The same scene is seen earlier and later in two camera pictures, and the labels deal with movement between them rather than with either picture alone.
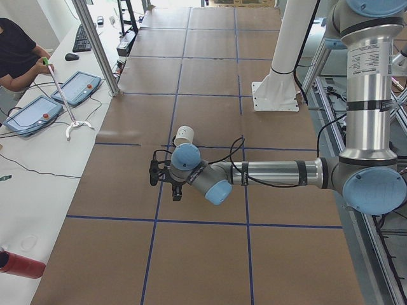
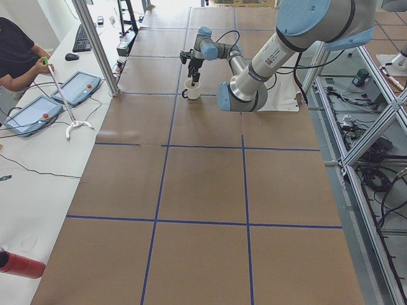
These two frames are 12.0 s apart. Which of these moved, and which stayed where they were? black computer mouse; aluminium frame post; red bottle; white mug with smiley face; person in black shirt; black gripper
Moved: white mug with smiley face; black gripper
Stayed: black computer mouse; person in black shirt; red bottle; aluminium frame post
